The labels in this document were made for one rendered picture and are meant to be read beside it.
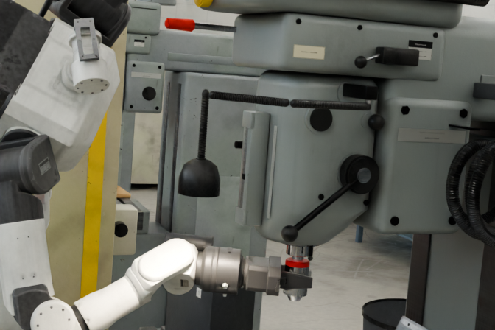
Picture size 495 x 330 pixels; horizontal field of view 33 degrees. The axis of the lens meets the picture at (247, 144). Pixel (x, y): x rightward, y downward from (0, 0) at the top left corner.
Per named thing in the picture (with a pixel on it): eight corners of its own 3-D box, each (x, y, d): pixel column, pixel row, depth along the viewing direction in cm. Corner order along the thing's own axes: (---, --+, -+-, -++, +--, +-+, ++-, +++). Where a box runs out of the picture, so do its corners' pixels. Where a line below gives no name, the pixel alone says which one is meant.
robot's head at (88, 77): (65, 99, 158) (80, 76, 151) (59, 52, 161) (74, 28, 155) (98, 100, 161) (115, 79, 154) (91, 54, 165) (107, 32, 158)
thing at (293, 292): (306, 291, 164) (309, 263, 163) (306, 298, 159) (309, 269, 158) (283, 289, 164) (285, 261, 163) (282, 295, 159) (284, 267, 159)
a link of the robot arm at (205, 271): (216, 280, 155) (155, 274, 156) (216, 304, 164) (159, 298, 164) (222, 227, 162) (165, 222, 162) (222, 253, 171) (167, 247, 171)
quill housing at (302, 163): (279, 253, 147) (295, 71, 144) (236, 227, 166) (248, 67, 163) (372, 250, 155) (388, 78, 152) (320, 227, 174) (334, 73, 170)
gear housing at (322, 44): (281, 71, 141) (286, 11, 140) (228, 65, 163) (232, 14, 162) (445, 82, 154) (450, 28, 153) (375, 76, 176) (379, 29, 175)
